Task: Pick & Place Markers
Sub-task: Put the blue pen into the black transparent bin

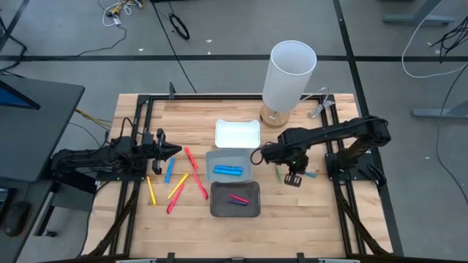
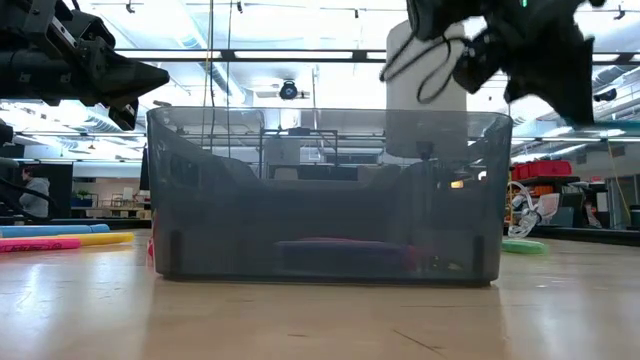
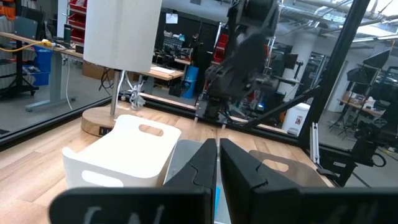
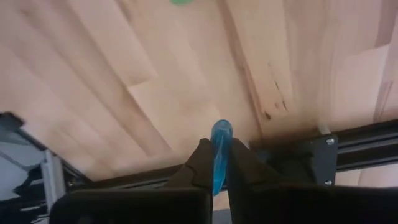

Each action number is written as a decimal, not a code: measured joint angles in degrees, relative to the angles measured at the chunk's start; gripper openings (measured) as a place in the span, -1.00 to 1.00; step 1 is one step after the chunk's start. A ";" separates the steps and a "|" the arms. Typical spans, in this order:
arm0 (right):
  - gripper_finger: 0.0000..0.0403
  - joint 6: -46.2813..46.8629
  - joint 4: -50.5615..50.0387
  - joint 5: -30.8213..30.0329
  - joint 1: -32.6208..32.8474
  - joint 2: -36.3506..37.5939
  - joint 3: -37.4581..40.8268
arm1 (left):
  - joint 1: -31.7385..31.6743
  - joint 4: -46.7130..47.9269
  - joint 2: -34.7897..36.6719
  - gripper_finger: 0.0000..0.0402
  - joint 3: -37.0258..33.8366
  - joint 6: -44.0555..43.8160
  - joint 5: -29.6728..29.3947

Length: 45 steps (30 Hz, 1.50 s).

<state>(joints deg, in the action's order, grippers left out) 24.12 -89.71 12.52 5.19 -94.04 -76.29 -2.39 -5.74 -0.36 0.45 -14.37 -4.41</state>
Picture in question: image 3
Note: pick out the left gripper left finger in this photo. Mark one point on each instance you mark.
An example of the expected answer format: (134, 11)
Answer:
(174, 205)

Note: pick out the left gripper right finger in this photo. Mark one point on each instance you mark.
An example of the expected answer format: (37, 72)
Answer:
(280, 205)

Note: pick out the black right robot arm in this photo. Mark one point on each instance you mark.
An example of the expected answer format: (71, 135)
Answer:
(242, 77)

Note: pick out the dark translucent plastic bin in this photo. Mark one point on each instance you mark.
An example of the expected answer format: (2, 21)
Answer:
(298, 177)

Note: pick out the grey plastic bin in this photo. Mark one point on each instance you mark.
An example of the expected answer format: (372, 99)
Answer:
(183, 158)

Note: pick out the white plastic bin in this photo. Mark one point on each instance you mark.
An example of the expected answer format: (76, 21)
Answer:
(130, 155)

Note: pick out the silver aluminium bar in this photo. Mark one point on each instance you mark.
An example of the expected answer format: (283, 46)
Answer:
(314, 143)

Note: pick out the white trash can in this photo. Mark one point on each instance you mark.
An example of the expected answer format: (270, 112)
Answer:
(295, 118)

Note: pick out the blue barrel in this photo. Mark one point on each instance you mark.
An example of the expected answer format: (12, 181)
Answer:
(191, 81)

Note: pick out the cluttered wooden desk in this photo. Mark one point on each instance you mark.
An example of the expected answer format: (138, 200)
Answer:
(367, 109)

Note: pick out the wooden workbench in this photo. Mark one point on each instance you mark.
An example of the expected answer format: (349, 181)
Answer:
(161, 73)

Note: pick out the cardboard box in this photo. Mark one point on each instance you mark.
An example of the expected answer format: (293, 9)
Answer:
(91, 70)

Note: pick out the red bin rack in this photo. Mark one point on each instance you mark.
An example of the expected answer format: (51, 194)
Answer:
(221, 46)

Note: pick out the wooden desk with grey legs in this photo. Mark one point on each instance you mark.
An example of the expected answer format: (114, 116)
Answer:
(56, 77)

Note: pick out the black studio softbox lights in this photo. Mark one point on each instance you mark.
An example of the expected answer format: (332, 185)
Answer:
(376, 59)

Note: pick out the white shade table lamp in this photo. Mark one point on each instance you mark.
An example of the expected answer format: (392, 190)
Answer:
(121, 31)

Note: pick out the white paper sheet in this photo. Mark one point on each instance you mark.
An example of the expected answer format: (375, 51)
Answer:
(171, 18)

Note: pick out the blue storage bins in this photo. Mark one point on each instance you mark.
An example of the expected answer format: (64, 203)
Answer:
(42, 62)

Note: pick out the black shelf cart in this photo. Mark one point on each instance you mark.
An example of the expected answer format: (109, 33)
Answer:
(18, 77)

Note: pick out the dark green bottle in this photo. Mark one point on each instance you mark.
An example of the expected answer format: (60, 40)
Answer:
(67, 34)

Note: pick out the red bin shelf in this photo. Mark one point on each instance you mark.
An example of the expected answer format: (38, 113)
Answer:
(77, 18)

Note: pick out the black mounting bracket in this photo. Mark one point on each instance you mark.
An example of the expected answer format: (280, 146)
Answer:
(339, 169)

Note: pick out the black aluminium table frame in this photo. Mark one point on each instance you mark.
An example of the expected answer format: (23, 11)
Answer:
(348, 37)

